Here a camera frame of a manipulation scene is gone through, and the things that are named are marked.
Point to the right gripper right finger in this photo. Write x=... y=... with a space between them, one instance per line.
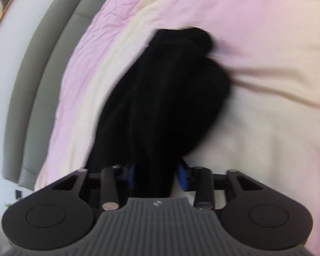
x=199 y=180

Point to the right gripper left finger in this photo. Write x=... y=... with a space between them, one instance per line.
x=116 y=184

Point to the black corduroy pants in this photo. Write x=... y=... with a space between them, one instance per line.
x=160 y=110

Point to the grey padded headboard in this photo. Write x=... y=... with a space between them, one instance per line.
x=34 y=98

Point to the pink floral duvet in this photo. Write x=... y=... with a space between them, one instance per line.
x=269 y=125

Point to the black wall switch panel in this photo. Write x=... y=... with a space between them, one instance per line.
x=18 y=194

